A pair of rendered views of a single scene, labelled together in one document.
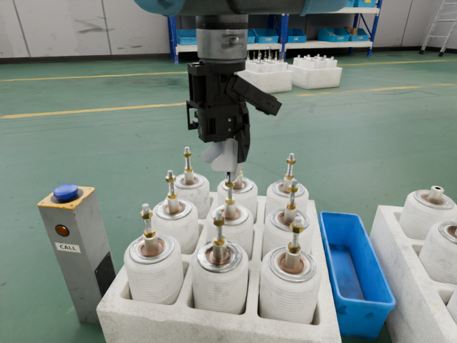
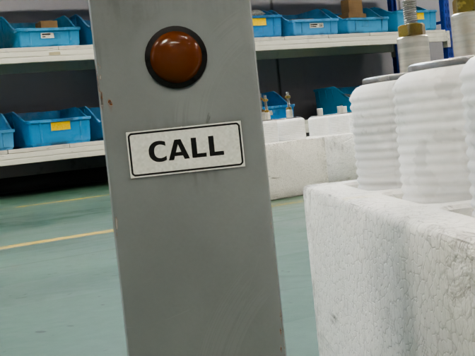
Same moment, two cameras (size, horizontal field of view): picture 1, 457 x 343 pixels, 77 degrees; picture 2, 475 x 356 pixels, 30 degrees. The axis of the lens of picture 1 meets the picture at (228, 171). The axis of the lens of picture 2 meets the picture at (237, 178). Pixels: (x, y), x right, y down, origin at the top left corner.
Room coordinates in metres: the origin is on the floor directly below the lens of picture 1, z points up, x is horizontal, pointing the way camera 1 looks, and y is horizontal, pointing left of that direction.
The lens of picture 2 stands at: (0.04, 0.37, 0.23)
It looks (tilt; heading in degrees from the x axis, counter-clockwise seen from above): 3 degrees down; 347
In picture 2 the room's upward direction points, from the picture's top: 6 degrees counter-clockwise
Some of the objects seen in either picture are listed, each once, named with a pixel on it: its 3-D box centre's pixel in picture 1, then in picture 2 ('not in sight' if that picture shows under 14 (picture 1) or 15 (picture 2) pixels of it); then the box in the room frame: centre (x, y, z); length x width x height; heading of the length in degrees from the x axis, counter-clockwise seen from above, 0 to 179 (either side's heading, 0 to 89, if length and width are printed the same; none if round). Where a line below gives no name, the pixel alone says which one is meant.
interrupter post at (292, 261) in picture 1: (292, 257); not in sight; (0.34, -0.10, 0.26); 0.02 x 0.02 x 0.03
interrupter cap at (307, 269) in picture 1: (292, 263); not in sight; (0.34, -0.10, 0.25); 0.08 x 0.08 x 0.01
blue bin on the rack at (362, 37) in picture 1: (352, 35); not in sight; (5.99, -2.32, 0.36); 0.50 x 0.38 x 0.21; 17
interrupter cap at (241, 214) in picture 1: (230, 214); not in sight; (0.48, 0.00, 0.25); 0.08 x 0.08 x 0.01
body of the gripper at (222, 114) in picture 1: (218, 100); not in sight; (0.47, 0.02, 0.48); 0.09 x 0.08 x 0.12; 118
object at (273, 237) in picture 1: (285, 254); not in sight; (0.46, -0.12, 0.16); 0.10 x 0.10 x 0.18
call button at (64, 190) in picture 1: (66, 192); not in sight; (0.45, 0.29, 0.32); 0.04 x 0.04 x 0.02
